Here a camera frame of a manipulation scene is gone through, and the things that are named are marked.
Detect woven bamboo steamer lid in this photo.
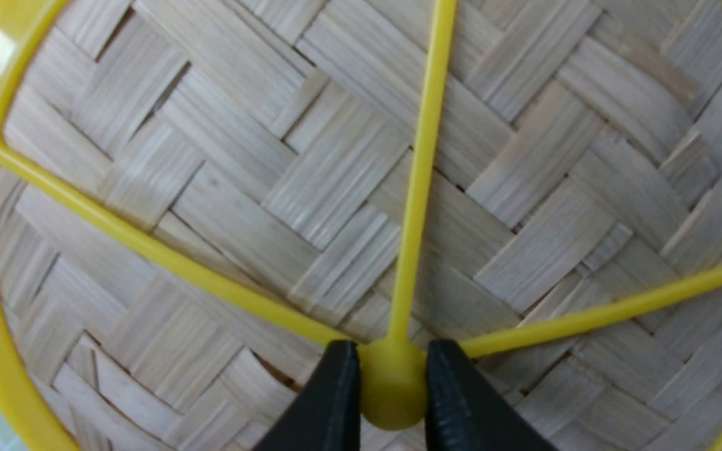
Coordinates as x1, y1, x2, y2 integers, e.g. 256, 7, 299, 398
0, 1, 722, 450

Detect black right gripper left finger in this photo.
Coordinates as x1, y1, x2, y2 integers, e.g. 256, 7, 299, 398
254, 340, 361, 450

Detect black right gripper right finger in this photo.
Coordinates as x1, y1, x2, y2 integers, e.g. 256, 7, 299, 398
424, 340, 556, 450

